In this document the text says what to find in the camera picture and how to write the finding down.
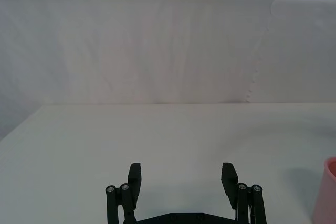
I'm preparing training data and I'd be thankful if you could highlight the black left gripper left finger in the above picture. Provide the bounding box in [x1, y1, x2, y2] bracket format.
[105, 163, 143, 224]

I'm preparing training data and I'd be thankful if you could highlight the white table cloth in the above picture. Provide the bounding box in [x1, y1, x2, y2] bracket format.
[0, 102, 336, 224]

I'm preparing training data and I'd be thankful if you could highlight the pink plastic cup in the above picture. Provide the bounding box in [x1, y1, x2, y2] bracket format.
[311, 156, 336, 224]

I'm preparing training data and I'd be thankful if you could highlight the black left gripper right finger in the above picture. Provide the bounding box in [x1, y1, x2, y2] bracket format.
[221, 162, 267, 224]

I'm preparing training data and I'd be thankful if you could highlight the white curtain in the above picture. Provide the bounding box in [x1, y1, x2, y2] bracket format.
[0, 0, 336, 141]

